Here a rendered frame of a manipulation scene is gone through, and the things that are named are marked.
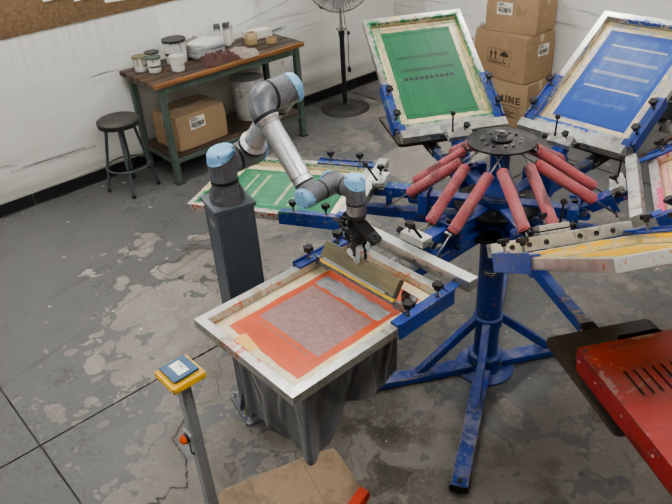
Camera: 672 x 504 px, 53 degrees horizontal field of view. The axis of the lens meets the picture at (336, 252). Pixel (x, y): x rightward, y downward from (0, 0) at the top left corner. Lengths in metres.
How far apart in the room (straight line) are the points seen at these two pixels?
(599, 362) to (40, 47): 4.74
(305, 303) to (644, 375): 1.21
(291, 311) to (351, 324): 0.25
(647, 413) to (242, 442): 2.01
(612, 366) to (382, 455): 1.45
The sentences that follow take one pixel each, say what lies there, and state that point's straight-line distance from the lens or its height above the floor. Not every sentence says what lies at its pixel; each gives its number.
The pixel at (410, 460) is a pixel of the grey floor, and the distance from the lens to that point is 3.31.
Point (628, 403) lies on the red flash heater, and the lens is 2.10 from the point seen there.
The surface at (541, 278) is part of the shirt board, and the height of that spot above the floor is 0.92.
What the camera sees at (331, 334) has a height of 0.96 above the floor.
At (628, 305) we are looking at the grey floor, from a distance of 4.38.
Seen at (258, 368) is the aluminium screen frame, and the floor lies 0.99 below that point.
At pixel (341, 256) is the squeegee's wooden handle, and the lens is 2.66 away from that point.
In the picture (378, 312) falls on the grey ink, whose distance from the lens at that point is 2.55.
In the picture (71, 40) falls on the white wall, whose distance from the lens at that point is 5.91.
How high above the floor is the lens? 2.52
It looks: 32 degrees down
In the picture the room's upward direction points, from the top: 4 degrees counter-clockwise
